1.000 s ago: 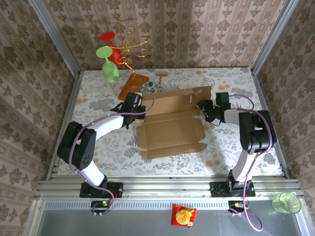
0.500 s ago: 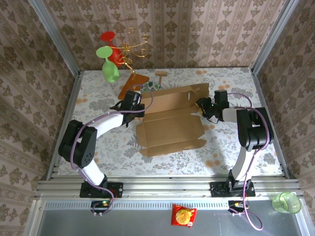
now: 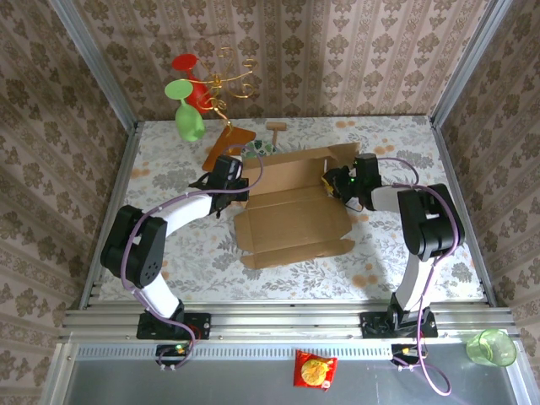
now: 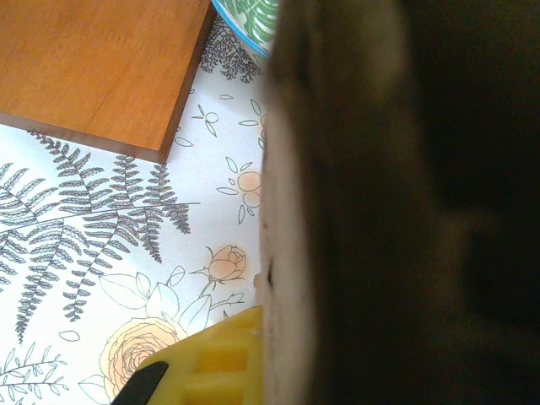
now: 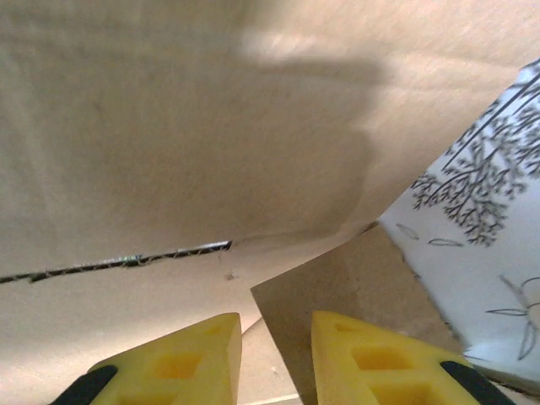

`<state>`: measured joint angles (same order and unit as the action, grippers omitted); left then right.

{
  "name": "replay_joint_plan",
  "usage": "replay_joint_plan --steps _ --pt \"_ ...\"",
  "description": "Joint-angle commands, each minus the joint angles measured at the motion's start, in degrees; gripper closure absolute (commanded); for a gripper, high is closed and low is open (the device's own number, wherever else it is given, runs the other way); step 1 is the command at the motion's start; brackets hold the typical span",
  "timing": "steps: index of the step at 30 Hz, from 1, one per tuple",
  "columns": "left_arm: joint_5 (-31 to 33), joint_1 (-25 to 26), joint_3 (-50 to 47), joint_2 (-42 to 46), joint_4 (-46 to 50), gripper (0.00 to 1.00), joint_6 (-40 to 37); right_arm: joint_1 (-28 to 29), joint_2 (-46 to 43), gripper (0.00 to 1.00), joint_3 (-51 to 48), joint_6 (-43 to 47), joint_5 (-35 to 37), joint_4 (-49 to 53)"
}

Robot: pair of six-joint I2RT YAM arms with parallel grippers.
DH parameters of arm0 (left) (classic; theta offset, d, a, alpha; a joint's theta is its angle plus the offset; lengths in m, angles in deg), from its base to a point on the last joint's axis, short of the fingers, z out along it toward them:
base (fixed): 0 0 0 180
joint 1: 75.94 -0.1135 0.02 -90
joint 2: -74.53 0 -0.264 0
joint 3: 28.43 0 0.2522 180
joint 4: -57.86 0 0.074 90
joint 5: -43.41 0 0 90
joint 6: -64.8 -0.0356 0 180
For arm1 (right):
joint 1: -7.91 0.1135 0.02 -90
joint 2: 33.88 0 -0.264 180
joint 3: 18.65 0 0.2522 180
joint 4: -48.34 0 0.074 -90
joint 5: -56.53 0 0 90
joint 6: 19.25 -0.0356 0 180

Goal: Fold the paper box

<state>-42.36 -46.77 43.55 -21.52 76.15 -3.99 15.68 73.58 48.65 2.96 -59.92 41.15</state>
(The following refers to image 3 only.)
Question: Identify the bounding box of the black cable connector box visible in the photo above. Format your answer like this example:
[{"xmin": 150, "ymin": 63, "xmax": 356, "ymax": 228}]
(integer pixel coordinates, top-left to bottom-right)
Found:
[
  {"xmin": 391, "ymin": 343, "xmax": 428, "ymax": 366},
  {"xmin": 155, "ymin": 343, "xmax": 192, "ymax": 367}
]

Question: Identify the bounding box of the red plastic wine glass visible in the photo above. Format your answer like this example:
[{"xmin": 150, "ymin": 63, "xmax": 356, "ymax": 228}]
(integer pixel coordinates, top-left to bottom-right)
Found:
[{"xmin": 171, "ymin": 53, "xmax": 212, "ymax": 113}]

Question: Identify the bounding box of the aluminium table side rail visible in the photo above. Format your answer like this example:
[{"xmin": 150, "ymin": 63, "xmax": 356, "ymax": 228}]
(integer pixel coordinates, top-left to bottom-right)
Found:
[
  {"xmin": 429, "ymin": 117, "xmax": 498, "ymax": 308},
  {"xmin": 78, "ymin": 121, "xmax": 143, "ymax": 311}
]

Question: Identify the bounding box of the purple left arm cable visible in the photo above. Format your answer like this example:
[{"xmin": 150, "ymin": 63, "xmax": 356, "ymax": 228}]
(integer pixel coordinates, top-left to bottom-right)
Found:
[{"xmin": 119, "ymin": 144, "xmax": 266, "ymax": 370}]

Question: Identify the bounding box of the aluminium frame post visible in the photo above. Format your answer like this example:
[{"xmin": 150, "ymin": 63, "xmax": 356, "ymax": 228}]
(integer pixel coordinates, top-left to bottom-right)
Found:
[
  {"xmin": 48, "ymin": 0, "xmax": 139, "ymax": 127},
  {"xmin": 429, "ymin": 0, "xmax": 514, "ymax": 127}
]

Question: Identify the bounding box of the leaf pattern ceramic bowl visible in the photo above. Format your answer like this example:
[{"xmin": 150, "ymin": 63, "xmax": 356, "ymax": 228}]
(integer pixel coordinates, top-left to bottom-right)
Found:
[{"xmin": 246, "ymin": 139, "xmax": 278, "ymax": 158}]

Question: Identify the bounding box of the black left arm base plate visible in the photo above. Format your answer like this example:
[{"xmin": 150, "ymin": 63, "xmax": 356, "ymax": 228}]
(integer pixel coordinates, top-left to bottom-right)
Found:
[{"xmin": 136, "ymin": 310, "xmax": 213, "ymax": 341}]

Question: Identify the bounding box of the green transparent plastic cup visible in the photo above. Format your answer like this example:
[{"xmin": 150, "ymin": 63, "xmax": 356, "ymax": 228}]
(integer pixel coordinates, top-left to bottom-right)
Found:
[{"xmin": 465, "ymin": 328, "xmax": 518, "ymax": 367}]

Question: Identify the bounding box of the green plastic wine glass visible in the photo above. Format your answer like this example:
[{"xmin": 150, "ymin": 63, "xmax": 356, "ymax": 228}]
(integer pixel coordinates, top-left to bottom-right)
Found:
[{"xmin": 164, "ymin": 79, "xmax": 207, "ymax": 143}]

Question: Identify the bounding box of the small wooden mallet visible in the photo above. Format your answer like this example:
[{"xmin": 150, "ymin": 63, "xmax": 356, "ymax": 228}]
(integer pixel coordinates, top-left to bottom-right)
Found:
[{"xmin": 265, "ymin": 121, "xmax": 287, "ymax": 147}]

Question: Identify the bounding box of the gold wire stand wooden base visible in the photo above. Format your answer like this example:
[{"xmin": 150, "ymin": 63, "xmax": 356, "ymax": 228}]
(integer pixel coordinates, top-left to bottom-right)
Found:
[{"xmin": 201, "ymin": 46, "xmax": 257, "ymax": 172}]

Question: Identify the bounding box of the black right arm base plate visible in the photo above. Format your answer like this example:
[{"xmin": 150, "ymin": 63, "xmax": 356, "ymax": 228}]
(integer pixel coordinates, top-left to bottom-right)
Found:
[{"xmin": 359, "ymin": 310, "xmax": 440, "ymax": 339}]

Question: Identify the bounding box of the aluminium front rail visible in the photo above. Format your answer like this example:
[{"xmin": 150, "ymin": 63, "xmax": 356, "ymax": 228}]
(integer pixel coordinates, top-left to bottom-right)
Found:
[{"xmin": 58, "ymin": 300, "xmax": 519, "ymax": 343}]

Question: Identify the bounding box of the grey metal shelf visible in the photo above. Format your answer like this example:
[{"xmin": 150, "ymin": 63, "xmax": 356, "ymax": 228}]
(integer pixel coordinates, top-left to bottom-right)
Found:
[{"xmin": 41, "ymin": 342, "xmax": 533, "ymax": 405}]

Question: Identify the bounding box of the red snack packet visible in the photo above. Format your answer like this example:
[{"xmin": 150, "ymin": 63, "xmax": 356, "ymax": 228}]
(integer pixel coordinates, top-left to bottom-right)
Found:
[{"xmin": 293, "ymin": 348, "xmax": 338, "ymax": 392}]

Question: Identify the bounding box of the brown cardboard paper box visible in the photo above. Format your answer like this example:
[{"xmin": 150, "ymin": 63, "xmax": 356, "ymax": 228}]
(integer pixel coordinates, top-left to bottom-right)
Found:
[{"xmin": 233, "ymin": 142, "xmax": 362, "ymax": 270}]

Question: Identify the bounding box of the floral printed tablecloth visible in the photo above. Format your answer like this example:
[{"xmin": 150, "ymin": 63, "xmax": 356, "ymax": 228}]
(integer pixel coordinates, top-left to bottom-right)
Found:
[{"xmin": 99, "ymin": 116, "xmax": 486, "ymax": 303}]

